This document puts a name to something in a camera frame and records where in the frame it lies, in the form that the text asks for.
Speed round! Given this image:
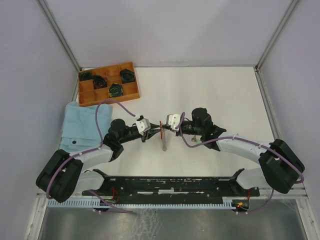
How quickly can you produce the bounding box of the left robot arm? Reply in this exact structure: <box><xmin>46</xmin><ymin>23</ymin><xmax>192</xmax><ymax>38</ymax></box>
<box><xmin>35</xmin><ymin>118</ymin><xmax>160</xmax><ymax>203</ymax></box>

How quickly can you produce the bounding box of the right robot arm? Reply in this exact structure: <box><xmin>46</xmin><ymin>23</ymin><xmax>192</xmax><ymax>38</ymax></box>
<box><xmin>163</xmin><ymin>107</ymin><xmax>305</xmax><ymax>196</ymax></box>

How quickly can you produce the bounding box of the green tag key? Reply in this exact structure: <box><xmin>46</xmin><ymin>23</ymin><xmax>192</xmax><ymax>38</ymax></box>
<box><xmin>191</xmin><ymin>136</ymin><xmax>201</xmax><ymax>144</ymax></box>

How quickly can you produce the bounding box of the black coil with green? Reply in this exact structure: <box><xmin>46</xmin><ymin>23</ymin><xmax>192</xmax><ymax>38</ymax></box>
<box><xmin>108</xmin><ymin>83</ymin><xmax>124</xmax><ymax>98</ymax></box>

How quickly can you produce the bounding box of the wooden compartment tray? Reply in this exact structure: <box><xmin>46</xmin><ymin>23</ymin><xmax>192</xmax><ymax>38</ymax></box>
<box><xmin>78</xmin><ymin>61</ymin><xmax>140</xmax><ymax>107</ymax></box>

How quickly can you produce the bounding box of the black coil top right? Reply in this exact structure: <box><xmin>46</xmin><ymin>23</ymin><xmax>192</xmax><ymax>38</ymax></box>
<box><xmin>119</xmin><ymin>68</ymin><xmax>136</xmax><ymax>84</ymax></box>

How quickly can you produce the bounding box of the light blue cloth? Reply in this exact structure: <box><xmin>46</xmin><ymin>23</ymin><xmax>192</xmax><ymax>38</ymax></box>
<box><xmin>59</xmin><ymin>101</ymin><xmax>113</xmax><ymax>153</ymax></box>

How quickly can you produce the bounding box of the black coil top left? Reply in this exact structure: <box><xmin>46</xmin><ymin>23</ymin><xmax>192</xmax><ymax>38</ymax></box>
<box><xmin>78</xmin><ymin>71</ymin><xmax>93</xmax><ymax>82</ymax></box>

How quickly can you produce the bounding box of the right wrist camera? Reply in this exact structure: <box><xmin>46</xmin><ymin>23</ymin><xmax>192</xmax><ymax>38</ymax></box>
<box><xmin>166</xmin><ymin>114</ymin><xmax>181</xmax><ymax>129</ymax></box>

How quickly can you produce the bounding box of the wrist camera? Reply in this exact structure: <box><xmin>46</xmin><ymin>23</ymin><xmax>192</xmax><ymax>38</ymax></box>
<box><xmin>134</xmin><ymin>115</ymin><xmax>151</xmax><ymax>135</ymax></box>
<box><xmin>166</xmin><ymin>114</ymin><xmax>181</xmax><ymax>129</ymax></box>

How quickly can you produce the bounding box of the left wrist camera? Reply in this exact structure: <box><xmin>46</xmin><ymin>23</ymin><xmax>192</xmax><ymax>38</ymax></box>
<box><xmin>134</xmin><ymin>115</ymin><xmax>151</xmax><ymax>135</ymax></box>

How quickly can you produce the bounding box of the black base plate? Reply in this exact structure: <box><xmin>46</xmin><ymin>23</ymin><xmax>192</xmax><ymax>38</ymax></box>
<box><xmin>95</xmin><ymin>171</ymin><xmax>260</xmax><ymax>205</ymax></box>

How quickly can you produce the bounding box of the slotted cable duct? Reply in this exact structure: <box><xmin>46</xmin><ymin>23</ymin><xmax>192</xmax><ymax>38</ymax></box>
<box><xmin>46</xmin><ymin>197</ymin><xmax>251</xmax><ymax>208</ymax></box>

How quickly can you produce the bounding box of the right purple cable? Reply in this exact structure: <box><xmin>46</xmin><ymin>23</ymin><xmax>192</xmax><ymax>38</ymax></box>
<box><xmin>174</xmin><ymin>112</ymin><xmax>306</xmax><ymax>214</ymax></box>

